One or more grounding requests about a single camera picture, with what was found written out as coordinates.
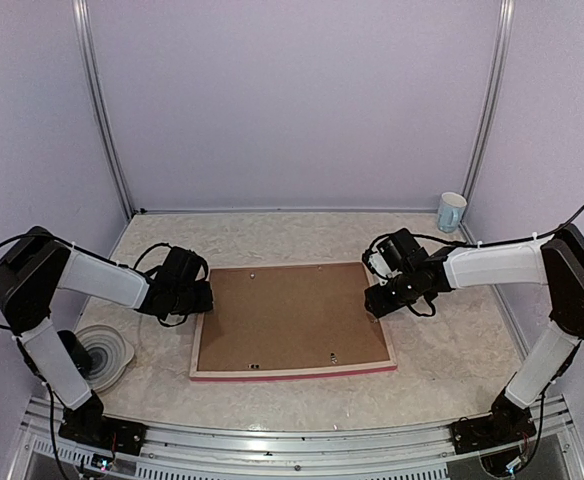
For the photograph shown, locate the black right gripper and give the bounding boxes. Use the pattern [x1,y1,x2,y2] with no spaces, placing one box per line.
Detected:
[365,270,420,318]

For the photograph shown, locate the pink wooden picture frame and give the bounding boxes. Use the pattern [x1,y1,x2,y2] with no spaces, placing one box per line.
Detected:
[188,261,398,384]

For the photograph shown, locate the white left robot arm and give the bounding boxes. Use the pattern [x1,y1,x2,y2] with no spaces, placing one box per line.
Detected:
[0,226,213,445]

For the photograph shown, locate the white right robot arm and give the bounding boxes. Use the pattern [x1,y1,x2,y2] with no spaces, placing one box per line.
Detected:
[362,223,584,444]

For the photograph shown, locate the light blue mug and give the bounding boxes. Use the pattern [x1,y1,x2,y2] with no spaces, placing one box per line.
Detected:
[437,192,467,233]

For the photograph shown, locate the black cup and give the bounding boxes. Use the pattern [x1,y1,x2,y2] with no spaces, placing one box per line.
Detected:
[57,330,93,378]

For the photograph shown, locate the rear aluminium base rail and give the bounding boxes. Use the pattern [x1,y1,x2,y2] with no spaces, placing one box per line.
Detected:
[132,206,438,217]

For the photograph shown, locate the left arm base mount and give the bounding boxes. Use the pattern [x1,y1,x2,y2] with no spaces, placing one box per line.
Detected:
[59,393,148,456]

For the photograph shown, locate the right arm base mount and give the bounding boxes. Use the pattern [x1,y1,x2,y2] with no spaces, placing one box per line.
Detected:
[449,388,540,455]

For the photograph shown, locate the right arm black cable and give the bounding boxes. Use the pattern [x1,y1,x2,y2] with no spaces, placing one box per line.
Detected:
[411,193,584,326]

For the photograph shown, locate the front aluminium rail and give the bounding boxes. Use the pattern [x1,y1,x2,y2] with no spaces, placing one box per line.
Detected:
[0,396,584,479]

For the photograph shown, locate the right aluminium corner post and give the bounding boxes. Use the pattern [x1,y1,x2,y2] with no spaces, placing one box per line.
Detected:
[462,0,515,202]

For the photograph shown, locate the aluminium corner post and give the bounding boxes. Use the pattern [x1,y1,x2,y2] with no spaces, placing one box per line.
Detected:
[72,0,135,220]
[462,0,515,202]

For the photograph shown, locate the left aluminium corner post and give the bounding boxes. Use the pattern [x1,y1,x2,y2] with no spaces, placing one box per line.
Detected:
[72,0,135,220]

